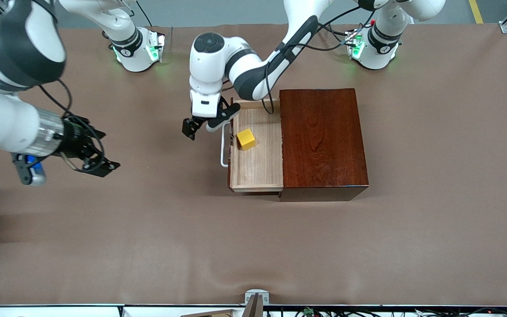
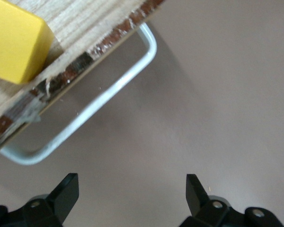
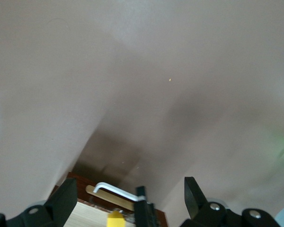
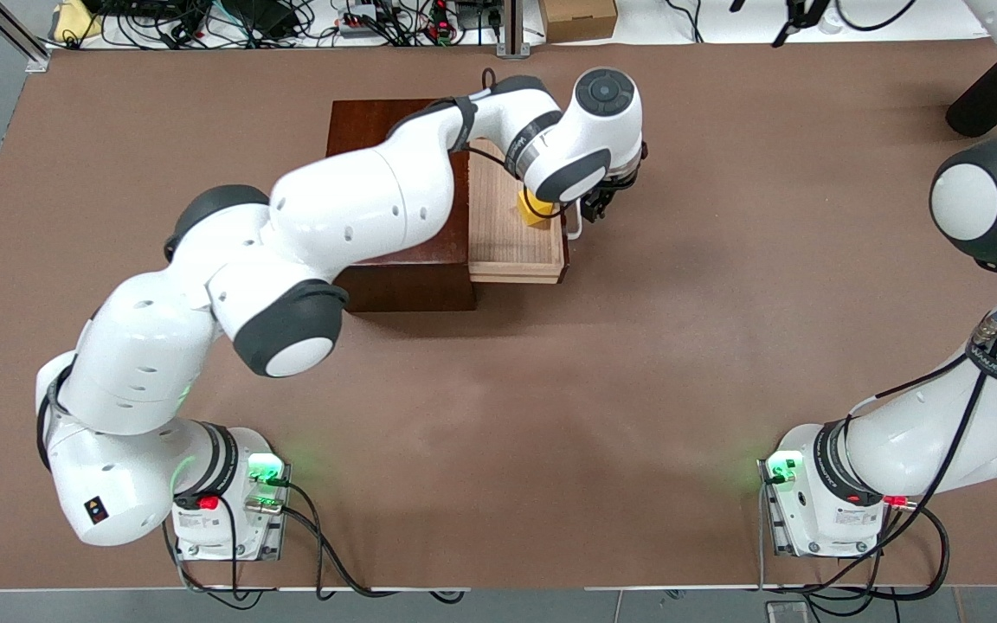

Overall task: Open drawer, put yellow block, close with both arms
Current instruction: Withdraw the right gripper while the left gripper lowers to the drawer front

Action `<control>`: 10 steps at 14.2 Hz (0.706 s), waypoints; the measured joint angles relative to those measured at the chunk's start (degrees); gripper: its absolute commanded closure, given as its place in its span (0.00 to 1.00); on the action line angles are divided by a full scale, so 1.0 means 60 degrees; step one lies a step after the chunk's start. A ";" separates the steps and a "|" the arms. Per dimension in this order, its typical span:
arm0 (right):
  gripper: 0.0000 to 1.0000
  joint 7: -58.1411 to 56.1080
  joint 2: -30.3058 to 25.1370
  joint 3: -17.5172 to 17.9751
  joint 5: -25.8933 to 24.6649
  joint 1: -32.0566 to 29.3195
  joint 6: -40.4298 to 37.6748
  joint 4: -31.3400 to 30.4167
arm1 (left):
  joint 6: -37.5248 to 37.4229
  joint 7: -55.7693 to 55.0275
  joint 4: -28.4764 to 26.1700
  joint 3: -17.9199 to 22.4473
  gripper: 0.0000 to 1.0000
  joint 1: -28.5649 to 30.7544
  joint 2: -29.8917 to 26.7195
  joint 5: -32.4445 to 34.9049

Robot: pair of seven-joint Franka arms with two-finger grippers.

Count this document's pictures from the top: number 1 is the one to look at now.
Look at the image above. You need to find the yellow floor tape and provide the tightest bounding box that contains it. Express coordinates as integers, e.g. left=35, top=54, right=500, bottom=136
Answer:
left=468, top=0, right=485, bottom=24

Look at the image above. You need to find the white table edge profile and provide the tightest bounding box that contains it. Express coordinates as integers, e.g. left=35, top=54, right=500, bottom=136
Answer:
left=0, top=304, right=245, bottom=317

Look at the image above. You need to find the dark red wooden cabinet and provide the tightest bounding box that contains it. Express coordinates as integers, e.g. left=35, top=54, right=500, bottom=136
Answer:
left=279, top=88, right=369, bottom=202

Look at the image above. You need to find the wooden board piece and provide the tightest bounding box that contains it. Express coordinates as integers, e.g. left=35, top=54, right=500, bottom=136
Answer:
left=180, top=309, right=236, bottom=317

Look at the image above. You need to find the camera stand post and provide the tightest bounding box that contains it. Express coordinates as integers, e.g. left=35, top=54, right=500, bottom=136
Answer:
left=241, top=294, right=264, bottom=317

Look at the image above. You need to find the black base cable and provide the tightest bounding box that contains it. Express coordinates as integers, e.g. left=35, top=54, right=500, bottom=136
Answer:
left=320, top=20, right=362, bottom=51
left=137, top=0, right=157, bottom=28

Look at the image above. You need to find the grey metal bracket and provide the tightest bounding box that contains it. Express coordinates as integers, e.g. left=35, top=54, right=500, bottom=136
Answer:
left=245, top=289, right=269, bottom=305

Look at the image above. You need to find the light wooden drawer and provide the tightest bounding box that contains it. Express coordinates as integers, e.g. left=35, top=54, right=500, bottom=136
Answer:
left=220, top=98, right=285, bottom=193

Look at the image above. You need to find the brown table cover sheet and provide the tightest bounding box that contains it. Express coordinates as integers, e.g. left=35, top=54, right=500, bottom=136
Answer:
left=0, top=23, right=507, bottom=306

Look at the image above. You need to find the yellow cube block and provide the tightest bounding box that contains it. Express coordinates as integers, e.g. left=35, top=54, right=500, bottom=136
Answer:
left=236, top=129, right=257, bottom=151

